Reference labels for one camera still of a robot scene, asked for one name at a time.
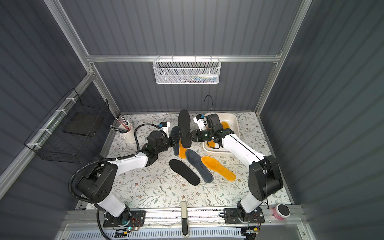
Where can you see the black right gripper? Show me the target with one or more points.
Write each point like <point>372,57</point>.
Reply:
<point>197,135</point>

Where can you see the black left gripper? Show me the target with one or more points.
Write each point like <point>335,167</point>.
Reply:
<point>172,140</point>

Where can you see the black insole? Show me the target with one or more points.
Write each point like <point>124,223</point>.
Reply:
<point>183,170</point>
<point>184,121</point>

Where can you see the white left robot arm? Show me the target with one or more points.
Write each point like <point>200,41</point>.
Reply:
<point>93,183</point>

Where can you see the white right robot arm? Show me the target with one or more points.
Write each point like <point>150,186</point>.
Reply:
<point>264,172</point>

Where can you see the white plastic storage box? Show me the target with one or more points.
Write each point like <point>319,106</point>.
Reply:
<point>232,122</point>

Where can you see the dark grey insole upper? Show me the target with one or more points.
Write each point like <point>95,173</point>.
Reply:
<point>175,130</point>

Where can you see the dark grey insole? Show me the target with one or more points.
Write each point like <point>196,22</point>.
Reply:
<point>196,161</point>
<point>175,130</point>

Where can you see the yellow fleece insole upper middle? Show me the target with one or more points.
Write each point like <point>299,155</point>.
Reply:
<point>182,151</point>

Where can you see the dark grey insole lower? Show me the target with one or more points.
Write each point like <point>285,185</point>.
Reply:
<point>196,161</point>

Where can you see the white pen cup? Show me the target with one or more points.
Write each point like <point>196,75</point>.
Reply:
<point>125,130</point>

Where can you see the pink tape roll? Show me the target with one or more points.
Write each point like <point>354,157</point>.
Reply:
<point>281,212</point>

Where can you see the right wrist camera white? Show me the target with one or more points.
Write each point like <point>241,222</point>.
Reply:
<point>199,119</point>

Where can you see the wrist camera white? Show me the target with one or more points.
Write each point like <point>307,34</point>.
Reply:
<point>199,119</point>
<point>165,126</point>

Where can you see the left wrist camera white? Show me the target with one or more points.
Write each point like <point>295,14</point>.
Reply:
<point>165,126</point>

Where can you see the white wire mesh basket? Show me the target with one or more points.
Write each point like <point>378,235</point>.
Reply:
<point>185,73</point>

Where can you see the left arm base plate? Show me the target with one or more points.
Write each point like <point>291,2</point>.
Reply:
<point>127,218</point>

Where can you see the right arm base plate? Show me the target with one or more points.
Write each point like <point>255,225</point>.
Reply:
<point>232,216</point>

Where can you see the white handle tool front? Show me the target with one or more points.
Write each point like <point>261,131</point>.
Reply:
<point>184,219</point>

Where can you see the black wire basket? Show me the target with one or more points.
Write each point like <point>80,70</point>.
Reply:
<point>75,133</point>

